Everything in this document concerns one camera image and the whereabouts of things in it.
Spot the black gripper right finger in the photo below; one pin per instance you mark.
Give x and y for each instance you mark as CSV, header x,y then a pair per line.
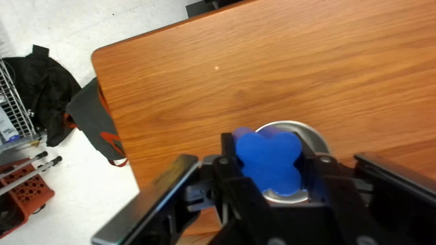
x,y
334,191

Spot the blue cube block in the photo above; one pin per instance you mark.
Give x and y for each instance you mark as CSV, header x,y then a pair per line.
x,y
270,161

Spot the black jacket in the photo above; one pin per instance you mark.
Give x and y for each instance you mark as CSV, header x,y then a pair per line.
x,y
43,90

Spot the metal bowl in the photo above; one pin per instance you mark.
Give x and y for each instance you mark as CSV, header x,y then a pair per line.
x,y
314,136

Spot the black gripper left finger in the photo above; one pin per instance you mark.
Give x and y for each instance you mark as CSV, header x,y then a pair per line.
x,y
236,191

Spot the red perforated crate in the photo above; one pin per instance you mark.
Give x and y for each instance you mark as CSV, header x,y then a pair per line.
x,y
25,195

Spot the metal rod with black grip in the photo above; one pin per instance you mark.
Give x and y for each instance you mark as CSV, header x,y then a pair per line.
x,y
28,159
39,169

